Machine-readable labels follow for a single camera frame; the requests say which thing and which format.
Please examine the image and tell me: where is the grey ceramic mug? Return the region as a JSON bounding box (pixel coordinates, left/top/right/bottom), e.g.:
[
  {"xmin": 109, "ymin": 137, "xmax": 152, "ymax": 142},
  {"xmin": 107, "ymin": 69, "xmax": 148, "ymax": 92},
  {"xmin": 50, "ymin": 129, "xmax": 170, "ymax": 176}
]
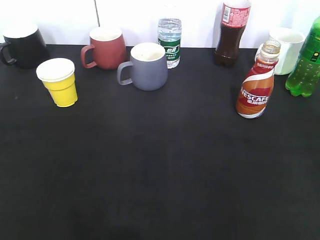
[{"xmin": 116, "ymin": 42, "xmax": 168, "ymax": 91}]

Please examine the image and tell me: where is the yellow paper cup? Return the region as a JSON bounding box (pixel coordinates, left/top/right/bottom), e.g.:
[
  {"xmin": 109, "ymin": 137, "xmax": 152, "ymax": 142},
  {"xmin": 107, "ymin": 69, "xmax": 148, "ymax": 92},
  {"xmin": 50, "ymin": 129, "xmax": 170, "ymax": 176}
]
[{"xmin": 36, "ymin": 58, "xmax": 78, "ymax": 108}]

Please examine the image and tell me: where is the clear water bottle green label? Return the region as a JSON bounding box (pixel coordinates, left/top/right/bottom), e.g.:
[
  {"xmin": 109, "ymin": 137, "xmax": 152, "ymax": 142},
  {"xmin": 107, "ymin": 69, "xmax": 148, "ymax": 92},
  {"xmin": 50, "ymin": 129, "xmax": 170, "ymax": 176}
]
[{"xmin": 157, "ymin": 3, "xmax": 182, "ymax": 69}]

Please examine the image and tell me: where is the black ceramic mug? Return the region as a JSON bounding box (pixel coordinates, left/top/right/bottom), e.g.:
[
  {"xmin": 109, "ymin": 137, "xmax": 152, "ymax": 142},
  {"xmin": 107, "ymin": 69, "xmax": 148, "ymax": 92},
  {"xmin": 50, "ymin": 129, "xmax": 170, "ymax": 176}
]
[{"xmin": 0, "ymin": 22, "xmax": 50, "ymax": 69}]

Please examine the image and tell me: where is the cola bottle red label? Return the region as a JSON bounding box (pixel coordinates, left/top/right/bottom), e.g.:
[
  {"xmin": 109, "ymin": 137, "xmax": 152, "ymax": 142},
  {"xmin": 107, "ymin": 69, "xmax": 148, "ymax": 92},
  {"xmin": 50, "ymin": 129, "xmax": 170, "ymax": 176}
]
[{"xmin": 215, "ymin": 0, "xmax": 252, "ymax": 67}]

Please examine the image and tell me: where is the green sprite bottle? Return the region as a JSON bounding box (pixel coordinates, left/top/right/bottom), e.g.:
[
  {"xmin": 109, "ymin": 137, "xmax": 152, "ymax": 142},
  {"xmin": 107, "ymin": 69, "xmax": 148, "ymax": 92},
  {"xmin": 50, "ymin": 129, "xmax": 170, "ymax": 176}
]
[{"xmin": 285, "ymin": 17, "xmax": 320, "ymax": 98}]

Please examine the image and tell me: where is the Nescafe coffee bottle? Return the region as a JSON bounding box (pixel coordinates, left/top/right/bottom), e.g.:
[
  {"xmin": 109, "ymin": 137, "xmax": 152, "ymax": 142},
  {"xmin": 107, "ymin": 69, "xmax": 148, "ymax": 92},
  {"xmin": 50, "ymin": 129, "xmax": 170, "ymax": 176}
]
[{"xmin": 235, "ymin": 40, "xmax": 281, "ymax": 119}]

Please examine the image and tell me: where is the white ceramic mug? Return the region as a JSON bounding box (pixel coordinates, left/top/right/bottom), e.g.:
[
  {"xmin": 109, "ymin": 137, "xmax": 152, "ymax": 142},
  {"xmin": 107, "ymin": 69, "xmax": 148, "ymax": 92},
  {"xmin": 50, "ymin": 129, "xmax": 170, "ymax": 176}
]
[{"xmin": 268, "ymin": 27, "xmax": 306, "ymax": 75}]

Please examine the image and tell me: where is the red ceramic mug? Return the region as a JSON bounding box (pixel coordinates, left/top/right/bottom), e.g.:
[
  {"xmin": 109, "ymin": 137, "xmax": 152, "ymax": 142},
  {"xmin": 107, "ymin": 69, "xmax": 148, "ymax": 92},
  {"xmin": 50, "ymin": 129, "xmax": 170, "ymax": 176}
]
[{"xmin": 80, "ymin": 26, "xmax": 127, "ymax": 70}]

